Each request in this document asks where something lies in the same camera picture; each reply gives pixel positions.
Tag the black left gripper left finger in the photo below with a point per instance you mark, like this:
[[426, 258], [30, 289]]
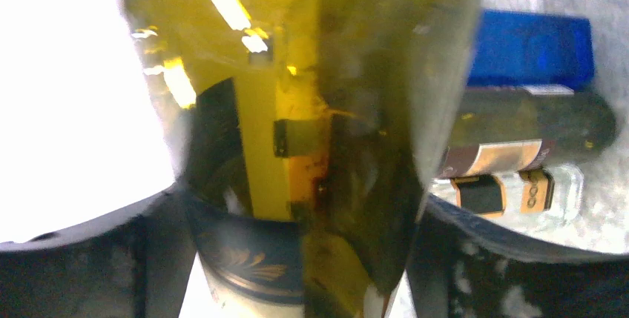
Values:
[[132, 262]]

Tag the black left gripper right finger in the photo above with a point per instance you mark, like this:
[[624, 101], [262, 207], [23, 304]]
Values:
[[462, 265]]

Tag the dark green wine bottle front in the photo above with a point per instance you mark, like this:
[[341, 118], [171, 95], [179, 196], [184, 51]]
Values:
[[309, 134]]

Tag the clear bottle with black cap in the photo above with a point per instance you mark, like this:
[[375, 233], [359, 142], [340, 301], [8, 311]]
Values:
[[525, 201]]

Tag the dark wine bottle behind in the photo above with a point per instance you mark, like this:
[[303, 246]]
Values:
[[523, 128]]

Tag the blue bottle with silver cap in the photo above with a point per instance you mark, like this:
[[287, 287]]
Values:
[[519, 48]]

